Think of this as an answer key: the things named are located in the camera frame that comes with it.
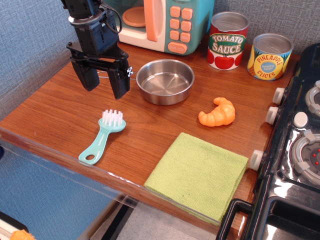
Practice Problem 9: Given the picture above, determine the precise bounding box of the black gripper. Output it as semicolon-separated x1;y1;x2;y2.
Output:
68;9;131;100

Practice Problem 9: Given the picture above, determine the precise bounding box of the orange toy croissant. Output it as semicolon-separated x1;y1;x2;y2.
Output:
198;97;236;127

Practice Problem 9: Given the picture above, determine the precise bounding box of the teal toy microwave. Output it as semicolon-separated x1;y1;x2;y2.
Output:
105;0;215;56

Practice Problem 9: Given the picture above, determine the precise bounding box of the teal dish brush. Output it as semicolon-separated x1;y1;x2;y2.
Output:
78;109;127;165

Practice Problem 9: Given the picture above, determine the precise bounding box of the clear acrylic edge guard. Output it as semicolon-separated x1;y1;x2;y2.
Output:
0;127;221;228

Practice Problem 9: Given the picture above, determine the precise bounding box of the tomato sauce can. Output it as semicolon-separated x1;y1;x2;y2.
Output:
207;11;250;71

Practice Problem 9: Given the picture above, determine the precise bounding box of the green folded cloth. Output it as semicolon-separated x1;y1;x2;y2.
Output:
144;132;249;226

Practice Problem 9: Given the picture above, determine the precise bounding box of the pineapple slices can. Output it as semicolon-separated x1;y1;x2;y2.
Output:
247;33;294;81

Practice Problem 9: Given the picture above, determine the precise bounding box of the white stove knob middle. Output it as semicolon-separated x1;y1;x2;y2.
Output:
265;106;279;125

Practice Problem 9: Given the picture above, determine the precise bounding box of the white stove knob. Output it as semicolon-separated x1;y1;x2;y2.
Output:
249;149;264;171
265;106;279;125
272;87;286;105

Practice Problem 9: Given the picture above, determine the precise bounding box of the white stove knob bottom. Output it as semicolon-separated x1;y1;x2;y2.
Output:
249;149;264;171

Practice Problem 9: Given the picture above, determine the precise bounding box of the white stove knob top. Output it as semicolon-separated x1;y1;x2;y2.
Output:
272;87;286;105

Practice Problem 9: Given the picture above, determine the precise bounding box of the orange fuzzy object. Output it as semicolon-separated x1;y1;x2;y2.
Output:
9;229;35;240

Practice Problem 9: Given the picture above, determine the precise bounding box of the black toy stove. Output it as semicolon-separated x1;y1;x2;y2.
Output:
216;43;320;240

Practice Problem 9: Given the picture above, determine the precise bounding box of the steel pan with wire handle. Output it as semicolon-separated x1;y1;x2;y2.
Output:
96;58;196;106

